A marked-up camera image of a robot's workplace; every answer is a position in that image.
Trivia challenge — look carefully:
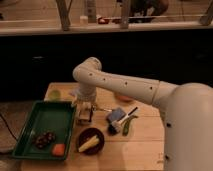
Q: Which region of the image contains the dark brown bowl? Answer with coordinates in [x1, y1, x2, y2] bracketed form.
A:
[76, 128, 105, 155]

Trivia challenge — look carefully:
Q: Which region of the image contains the blue sponge block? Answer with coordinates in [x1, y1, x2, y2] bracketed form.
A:
[106, 107, 126, 123]

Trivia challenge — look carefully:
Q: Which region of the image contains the black cable left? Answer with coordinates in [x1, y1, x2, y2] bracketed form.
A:
[0, 113, 18, 155]

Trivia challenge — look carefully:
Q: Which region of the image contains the black white brush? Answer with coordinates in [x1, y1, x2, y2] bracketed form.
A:
[108, 107, 137, 135]

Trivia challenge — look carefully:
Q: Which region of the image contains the dark grape bunch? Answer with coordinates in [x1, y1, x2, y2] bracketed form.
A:
[33, 132, 56, 149]

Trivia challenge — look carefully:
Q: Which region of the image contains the green plastic tray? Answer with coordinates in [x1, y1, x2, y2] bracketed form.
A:
[12, 101, 75, 161]

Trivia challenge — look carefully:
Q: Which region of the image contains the red object on shelf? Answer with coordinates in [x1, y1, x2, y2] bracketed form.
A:
[98, 17, 109, 24]

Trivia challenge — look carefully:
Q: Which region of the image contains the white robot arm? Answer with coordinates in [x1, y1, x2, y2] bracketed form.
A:
[73, 57, 213, 171]

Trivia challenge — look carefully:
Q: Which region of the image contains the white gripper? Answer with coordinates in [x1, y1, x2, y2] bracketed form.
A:
[73, 94, 96, 115]

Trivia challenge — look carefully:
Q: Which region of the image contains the orange carrot piece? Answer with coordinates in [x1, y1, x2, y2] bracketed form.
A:
[52, 144, 65, 156]

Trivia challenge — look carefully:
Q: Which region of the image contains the green pea pod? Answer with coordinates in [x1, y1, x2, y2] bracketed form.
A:
[122, 115, 138, 136]

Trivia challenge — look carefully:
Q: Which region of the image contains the white paper cup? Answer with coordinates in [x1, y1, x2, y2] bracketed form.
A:
[77, 109, 93, 125]

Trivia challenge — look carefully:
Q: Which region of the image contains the metal spoon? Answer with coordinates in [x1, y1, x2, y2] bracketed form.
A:
[95, 108, 113, 112]

